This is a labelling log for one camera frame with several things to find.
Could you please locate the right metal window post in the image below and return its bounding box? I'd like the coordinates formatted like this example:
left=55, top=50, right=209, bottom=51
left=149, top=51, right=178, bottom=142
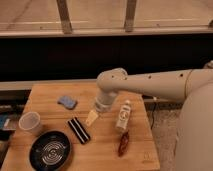
left=124, top=0, right=137, bottom=32

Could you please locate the black striped box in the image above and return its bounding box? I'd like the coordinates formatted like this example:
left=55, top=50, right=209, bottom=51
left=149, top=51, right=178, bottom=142
left=68, top=117, right=90, bottom=144

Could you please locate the metal window post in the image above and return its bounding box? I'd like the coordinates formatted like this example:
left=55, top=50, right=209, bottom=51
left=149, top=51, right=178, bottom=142
left=56, top=0, right=72, bottom=34
left=124, top=0, right=137, bottom=32

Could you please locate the black cable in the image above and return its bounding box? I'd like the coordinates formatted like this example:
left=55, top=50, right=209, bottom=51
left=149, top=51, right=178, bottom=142
left=143, top=95, right=158, bottom=131

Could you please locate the clear plastic cup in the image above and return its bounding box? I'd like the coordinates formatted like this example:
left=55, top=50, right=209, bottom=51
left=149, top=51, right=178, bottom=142
left=18, top=112, right=43, bottom=136

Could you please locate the blue sponge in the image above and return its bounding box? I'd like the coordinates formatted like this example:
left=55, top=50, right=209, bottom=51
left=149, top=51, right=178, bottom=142
left=58, top=96, right=77, bottom=110

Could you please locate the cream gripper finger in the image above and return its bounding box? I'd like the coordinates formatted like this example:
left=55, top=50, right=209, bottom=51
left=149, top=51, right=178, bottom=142
left=85, top=110, right=99, bottom=126

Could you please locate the brown chip bag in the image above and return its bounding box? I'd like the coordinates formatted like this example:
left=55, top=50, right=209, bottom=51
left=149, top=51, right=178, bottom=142
left=118, top=132, right=129, bottom=157

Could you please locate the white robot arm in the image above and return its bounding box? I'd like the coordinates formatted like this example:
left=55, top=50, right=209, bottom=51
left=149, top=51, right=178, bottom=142
left=94, top=68, right=213, bottom=171

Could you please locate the left metal window post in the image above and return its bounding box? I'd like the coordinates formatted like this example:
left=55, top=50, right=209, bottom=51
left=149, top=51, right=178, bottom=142
left=56, top=0, right=72, bottom=34

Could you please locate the black ceramic bowl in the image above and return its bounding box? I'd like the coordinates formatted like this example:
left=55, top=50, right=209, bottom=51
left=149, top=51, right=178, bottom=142
left=29, top=131, right=71, bottom=171

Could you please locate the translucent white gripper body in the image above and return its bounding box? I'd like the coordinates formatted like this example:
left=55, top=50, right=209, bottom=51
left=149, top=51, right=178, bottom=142
left=94, top=91, right=117, bottom=113

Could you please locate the white plastic bottle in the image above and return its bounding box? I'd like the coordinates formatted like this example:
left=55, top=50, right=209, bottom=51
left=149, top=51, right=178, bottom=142
left=116, top=100, right=131, bottom=133

